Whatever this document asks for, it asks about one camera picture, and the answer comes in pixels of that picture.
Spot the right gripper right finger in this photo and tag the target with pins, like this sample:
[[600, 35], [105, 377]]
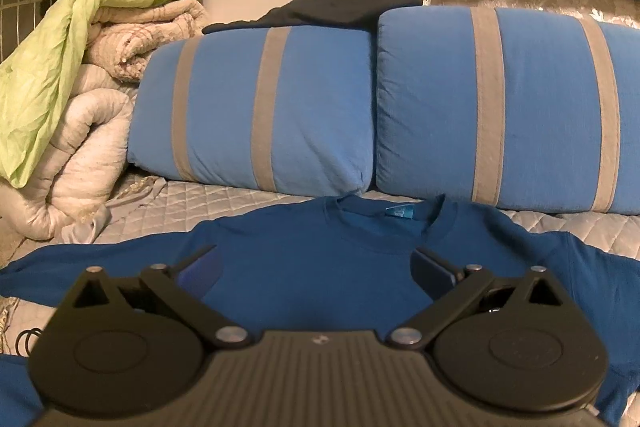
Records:
[[455, 293]]

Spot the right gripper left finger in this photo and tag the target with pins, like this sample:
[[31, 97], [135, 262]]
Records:
[[180, 288]]

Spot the dark blue sweatshirt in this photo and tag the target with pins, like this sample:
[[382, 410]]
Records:
[[343, 263]]

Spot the grey quilted bed cover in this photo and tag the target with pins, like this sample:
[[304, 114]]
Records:
[[163, 207]]

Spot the light grey cloth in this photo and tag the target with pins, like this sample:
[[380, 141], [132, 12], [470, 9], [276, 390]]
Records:
[[129, 196]]

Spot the white folded quilt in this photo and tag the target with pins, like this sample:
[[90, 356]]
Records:
[[87, 153]]

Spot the right blue striped pillow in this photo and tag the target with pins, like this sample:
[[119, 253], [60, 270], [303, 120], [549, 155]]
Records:
[[518, 109]]

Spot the blue striped pillow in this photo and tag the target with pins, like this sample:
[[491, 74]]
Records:
[[518, 109], [286, 110]]

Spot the left blue striped pillow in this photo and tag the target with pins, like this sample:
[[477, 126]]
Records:
[[286, 110]]

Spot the light green sheet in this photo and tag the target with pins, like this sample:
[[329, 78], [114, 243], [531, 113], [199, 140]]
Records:
[[37, 77]]

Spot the black garment on pillows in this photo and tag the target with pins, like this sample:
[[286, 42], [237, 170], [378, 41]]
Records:
[[347, 14]]

